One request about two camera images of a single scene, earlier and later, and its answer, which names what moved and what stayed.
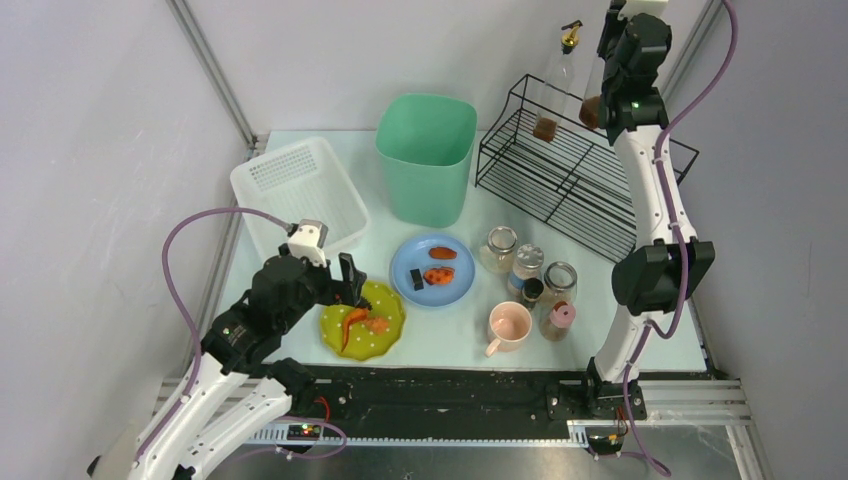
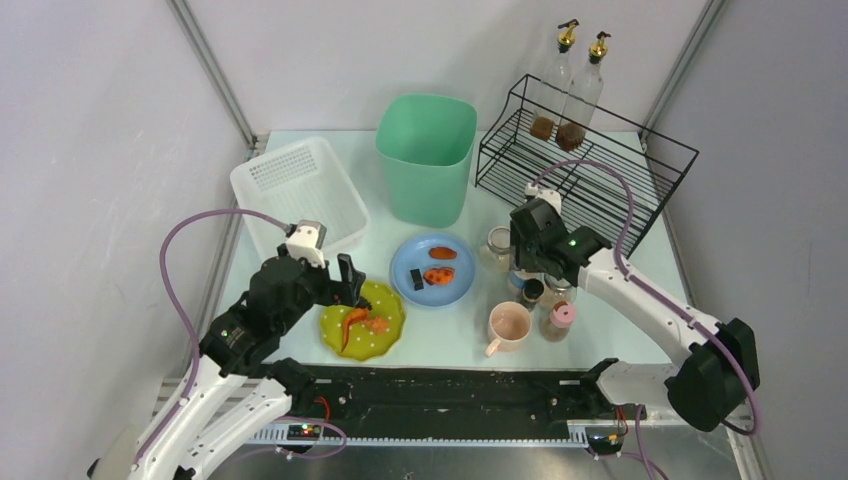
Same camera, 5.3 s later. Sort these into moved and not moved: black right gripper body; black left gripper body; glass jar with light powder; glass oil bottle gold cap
Moved: black right gripper body; glass oil bottle gold cap
Not moved: black left gripper body; glass jar with light powder
